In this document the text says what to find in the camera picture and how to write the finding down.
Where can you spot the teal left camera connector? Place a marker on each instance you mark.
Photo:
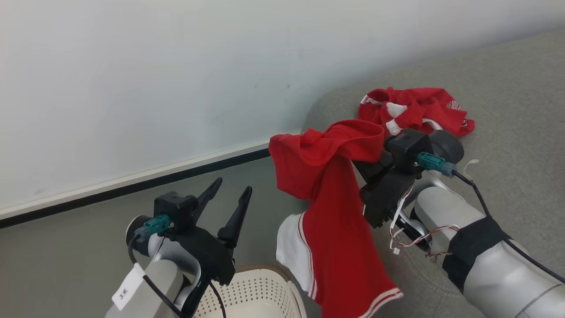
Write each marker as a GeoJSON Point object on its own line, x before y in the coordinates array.
{"type": "Point", "coordinates": [152, 226]}

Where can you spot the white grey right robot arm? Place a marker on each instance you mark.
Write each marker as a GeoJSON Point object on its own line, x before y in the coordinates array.
{"type": "Point", "coordinates": [499, 269]}

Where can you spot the teal camera connector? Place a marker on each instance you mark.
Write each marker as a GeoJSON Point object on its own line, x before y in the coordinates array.
{"type": "Point", "coordinates": [435, 163]}
{"type": "Point", "coordinates": [152, 226]}

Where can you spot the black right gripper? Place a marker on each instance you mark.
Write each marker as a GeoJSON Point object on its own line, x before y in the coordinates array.
{"type": "Point", "coordinates": [388, 194]}

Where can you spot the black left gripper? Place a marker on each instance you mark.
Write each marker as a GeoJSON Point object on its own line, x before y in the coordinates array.
{"type": "Point", "coordinates": [207, 256]}

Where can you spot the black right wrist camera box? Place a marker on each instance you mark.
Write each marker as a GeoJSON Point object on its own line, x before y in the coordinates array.
{"type": "Point", "coordinates": [409, 148]}

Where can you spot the cream perforated laundry basket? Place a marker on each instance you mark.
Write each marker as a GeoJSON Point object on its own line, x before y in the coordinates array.
{"type": "Point", "coordinates": [260, 296]}

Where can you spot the teal right camera connector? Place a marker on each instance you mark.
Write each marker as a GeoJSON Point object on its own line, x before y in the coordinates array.
{"type": "Point", "coordinates": [435, 163]}

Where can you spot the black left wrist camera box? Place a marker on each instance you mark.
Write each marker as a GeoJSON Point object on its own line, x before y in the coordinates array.
{"type": "Point", "coordinates": [175, 210]}

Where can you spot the grey fabric sofa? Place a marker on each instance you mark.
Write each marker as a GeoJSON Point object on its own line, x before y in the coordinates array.
{"type": "Point", "coordinates": [507, 110]}

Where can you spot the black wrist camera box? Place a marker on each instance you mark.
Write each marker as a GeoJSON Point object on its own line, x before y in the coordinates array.
{"type": "Point", "coordinates": [409, 148]}
{"type": "Point", "coordinates": [175, 210]}

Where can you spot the red garment with white trim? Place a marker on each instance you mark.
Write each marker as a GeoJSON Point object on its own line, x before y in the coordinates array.
{"type": "Point", "coordinates": [419, 108]}

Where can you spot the white and black baseboard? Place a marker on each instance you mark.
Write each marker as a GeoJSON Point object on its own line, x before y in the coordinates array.
{"type": "Point", "coordinates": [132, 181]}

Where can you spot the red shirt with white sleeve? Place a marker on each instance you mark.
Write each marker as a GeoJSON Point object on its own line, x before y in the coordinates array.
{"type": "Point", "coordinates": [335, 221]}

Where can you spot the white paper label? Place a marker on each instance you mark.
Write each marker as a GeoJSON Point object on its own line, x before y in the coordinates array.
{"type": "Point", "coordinates": [128, 287]}

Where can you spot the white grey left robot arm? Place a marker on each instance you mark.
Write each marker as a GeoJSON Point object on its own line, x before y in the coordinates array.
{"type": "Point", "coordinates": [150, 287]}

